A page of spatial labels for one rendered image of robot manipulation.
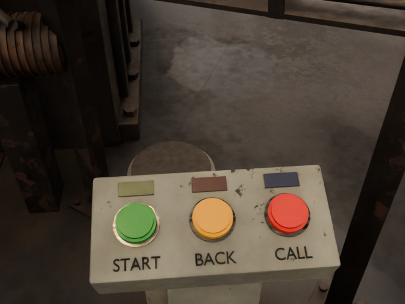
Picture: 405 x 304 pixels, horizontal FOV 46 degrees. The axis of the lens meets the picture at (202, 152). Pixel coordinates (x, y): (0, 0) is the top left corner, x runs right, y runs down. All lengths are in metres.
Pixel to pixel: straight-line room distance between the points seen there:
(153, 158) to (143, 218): 0.20
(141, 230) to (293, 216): 0.15
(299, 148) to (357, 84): 0.43
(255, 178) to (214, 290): 0.12
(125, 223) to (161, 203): 0.04
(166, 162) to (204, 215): 0.20
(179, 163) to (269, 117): 0.95
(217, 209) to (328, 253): 0.12
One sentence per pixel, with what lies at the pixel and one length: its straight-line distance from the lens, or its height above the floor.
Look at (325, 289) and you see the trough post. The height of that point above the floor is 0.02.
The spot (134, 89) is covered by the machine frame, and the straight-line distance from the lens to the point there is 1.58.
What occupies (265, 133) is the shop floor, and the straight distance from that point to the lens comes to 1.51.
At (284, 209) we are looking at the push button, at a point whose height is 0.61.
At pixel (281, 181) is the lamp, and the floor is 0.61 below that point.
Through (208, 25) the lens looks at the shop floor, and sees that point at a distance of 2.09.
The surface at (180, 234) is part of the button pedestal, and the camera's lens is 0.47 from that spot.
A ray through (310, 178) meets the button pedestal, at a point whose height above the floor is 0.61.
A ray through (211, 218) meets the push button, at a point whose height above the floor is 0.61.
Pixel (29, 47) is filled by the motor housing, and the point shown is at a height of 0.50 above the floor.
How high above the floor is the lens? 0.97
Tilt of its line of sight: 42 degrees down
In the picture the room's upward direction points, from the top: straight up
